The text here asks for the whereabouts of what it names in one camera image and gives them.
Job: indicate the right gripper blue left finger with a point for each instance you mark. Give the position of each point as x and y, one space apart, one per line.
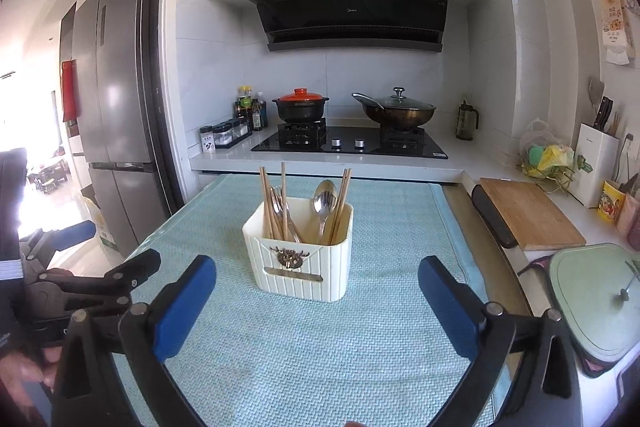
152 333

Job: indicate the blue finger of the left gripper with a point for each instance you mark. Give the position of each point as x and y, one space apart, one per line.
59 240
60 284

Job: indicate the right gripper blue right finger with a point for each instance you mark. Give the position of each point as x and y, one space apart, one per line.
482 333

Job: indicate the silver fork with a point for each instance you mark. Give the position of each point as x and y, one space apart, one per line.
275 190

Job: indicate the silver spoon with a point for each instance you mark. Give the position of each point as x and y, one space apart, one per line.
324 203

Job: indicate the person left hand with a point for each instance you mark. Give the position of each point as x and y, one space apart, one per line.
17 369

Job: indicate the light blue woven table mat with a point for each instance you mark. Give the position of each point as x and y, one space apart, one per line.
377 356

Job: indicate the wooden cutting board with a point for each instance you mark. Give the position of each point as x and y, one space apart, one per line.
521 214

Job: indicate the cream ribbed utensil holder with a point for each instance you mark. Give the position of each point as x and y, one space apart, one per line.
301 270

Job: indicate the white spice shaker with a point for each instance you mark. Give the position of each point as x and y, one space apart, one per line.
207 139

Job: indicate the yellow printed cup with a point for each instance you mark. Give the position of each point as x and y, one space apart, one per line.
611 201

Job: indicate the spice jar rack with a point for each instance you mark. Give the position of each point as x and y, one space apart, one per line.
231 132

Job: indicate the plastic bag with sponges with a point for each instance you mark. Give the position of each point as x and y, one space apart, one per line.
552 165

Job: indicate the dark glass french press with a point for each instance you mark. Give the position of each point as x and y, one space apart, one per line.
468 121

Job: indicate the white knife block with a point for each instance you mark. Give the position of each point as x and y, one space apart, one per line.
594 158

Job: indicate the sauce bottles group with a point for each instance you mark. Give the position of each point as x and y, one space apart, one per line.
252 107

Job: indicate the grey stainless refrigerator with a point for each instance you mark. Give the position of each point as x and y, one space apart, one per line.
113 121

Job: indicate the black gas cooktop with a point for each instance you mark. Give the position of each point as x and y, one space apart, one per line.
318 137

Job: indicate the black wok glass lid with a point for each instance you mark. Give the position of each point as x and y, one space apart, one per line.
396 111

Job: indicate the black pot orange lid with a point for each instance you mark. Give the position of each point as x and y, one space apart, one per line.
300 106

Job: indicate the black range hood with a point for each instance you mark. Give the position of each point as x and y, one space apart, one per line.
305 24

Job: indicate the wall calendar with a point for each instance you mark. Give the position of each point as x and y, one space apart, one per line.
617 44

